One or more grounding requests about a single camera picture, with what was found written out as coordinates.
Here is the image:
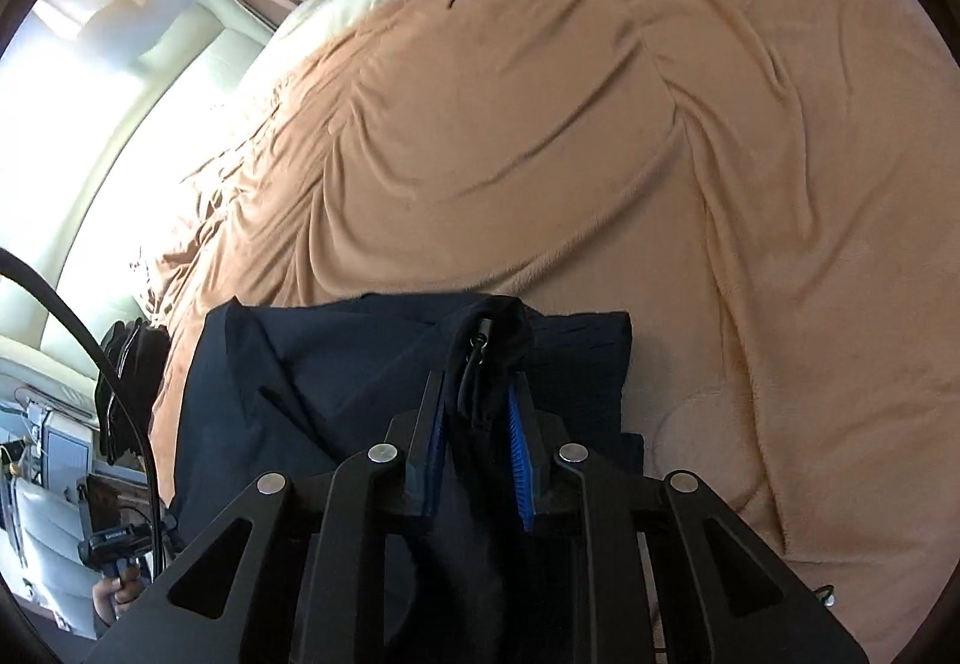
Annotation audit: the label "person's left hand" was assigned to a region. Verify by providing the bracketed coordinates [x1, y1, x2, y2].
[91, 563, 143, 635]

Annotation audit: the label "black cable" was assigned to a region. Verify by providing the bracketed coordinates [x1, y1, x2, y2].
[0, 248, 167, 567]

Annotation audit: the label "brown fleece blanket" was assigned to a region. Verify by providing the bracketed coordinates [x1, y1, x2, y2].
[142, 0, 960, 635]

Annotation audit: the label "black pants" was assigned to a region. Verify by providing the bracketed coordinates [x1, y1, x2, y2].
[150, 291, 646, 664]

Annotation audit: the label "cream leather headboard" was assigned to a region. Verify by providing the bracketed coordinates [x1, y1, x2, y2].
[0, 0, 275, 372]

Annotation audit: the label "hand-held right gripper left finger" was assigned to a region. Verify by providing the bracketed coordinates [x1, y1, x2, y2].
[82, 371, 448, 664]

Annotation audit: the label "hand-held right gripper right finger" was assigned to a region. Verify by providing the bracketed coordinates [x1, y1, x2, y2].
[510, 371, 871, 664]

